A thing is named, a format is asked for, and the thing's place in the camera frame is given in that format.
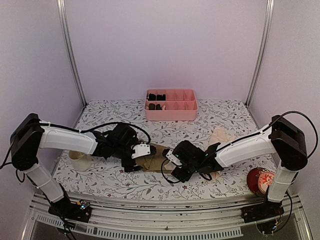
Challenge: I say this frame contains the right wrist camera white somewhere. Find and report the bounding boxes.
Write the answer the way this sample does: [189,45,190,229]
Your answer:
[162,148,182,167]

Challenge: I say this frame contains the right aluminium frame post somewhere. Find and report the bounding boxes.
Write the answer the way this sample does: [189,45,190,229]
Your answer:
[245,0,275,108]

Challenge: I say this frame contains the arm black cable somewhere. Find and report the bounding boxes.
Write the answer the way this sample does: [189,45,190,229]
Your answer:
[161,110,315,185]
[39,121,152,146]

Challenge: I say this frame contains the black rolled underwear back left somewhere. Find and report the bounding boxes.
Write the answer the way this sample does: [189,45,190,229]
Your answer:
[148,93,157,101]

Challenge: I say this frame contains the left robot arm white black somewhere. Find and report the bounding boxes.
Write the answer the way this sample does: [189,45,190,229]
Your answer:
[10,113,150,223]

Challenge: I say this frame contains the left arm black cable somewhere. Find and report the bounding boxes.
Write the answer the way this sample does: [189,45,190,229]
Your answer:
[39,121,152,146]

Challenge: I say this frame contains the pink compartment organizer box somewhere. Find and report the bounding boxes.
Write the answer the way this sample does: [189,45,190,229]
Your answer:
[144,88,198,121]

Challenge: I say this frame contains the red floral round tin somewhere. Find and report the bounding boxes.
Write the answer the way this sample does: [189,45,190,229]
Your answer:
[246,167,275,198]

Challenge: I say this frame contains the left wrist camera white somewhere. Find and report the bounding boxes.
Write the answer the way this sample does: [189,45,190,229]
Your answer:
[131,143,157,159]

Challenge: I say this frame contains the black rolled underwear front left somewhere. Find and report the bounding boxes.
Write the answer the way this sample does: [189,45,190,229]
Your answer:
[148,103,156,111]

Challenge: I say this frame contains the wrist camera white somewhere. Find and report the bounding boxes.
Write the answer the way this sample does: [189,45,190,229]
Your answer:
[162,148,182,167]
[131,143,157,159]

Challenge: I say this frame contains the aluminium frame post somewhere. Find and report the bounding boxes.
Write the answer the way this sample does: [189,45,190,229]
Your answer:
[245,0,275,108]
[56,0,87,107]

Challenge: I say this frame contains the black rolled underwear front middle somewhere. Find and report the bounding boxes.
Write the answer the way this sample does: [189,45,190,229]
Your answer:
[155,104,162,111]

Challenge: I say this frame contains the peach underwear pile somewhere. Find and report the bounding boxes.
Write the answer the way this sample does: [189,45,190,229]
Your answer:
[205,126,236,182]

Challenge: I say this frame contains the cream ceramic mug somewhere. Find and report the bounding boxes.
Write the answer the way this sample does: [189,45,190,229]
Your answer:
[68,150,96,172]

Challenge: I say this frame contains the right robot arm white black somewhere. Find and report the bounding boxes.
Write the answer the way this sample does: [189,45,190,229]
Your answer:
[162,115,308,223]

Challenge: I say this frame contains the olive beige underwear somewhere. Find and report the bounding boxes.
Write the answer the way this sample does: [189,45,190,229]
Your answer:
[135,144,176,174]

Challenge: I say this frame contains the black rolled underwear back middle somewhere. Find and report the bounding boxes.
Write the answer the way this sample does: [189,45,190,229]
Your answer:
[156,94,163,102]

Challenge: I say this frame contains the floral patterned table mat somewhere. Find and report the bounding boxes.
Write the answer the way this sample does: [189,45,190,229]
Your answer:
[53,99,276,201]

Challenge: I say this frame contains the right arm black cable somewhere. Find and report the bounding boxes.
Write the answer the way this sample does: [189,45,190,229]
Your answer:
[161,110,315,185]

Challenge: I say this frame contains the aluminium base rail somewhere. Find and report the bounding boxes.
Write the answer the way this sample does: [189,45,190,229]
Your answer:
[20,192,313,240]

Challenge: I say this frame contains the left aluminium frame post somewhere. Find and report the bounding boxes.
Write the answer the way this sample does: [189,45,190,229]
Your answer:
[56,0,87,107]

